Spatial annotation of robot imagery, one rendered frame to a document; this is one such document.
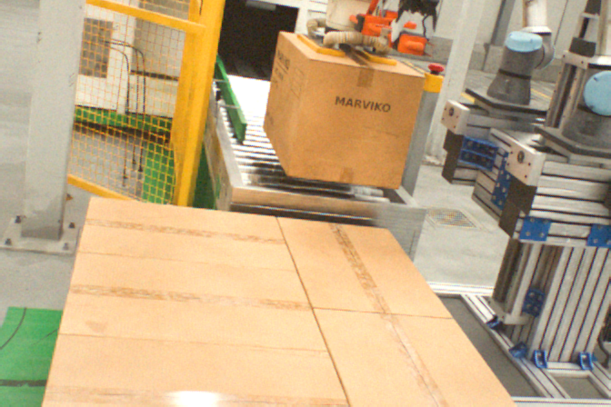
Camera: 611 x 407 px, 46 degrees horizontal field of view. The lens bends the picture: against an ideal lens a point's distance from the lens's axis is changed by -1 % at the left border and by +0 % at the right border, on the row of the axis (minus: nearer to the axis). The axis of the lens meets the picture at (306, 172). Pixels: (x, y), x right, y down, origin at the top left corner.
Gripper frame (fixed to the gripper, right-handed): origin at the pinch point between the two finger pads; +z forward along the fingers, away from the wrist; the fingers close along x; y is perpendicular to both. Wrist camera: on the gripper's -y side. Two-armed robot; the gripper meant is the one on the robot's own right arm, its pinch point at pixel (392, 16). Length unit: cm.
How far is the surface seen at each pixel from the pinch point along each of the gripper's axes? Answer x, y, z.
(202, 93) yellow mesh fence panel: -69, -17, 46
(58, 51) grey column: -128, -14, 36
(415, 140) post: 21, 5, 49
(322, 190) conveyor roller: -25, 36, 65
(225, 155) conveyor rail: -62, 21, 60
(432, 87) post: 22.3, 4.8, 25.3
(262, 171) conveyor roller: -46, 19, 65
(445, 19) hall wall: 392, -824, 59
